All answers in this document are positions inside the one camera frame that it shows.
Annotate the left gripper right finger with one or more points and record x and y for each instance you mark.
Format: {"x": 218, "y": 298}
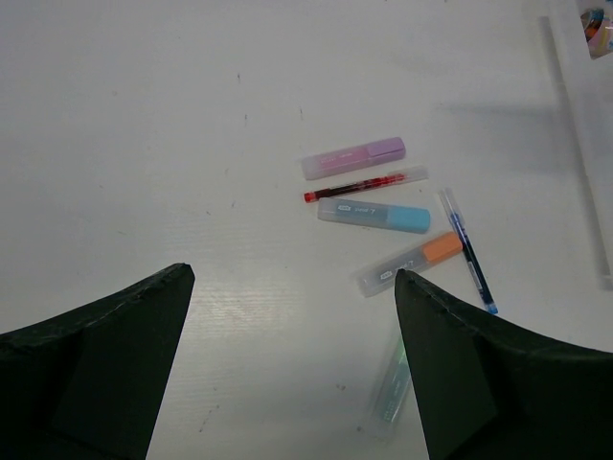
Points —
{"x": 489, "y": 389}

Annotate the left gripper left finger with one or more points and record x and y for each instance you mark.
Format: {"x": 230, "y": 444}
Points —
{"x": 89, "y": 383}

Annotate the dark blue pen refill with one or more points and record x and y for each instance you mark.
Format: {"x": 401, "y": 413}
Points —
{"x": 457, "y": 222}

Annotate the red ink pen refill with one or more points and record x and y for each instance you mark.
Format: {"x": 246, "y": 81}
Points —
{"x": 409, "y": 175}

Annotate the green capped lead case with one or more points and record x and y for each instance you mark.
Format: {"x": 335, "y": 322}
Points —
{"x": 389, "y": 393}

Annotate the orange capped lead case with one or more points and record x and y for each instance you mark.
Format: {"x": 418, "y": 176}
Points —
{"x": 378, "y": 277}

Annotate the blue capped lead case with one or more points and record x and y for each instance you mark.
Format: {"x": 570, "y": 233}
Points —
{"x": 375, "y": 215}

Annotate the purple capped lead case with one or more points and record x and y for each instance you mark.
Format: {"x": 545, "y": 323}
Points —
{"x": 353, "y": 159}

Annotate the clear plastic compartment tray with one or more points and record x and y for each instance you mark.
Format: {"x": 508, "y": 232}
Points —
{"x": 583, "y": 87}

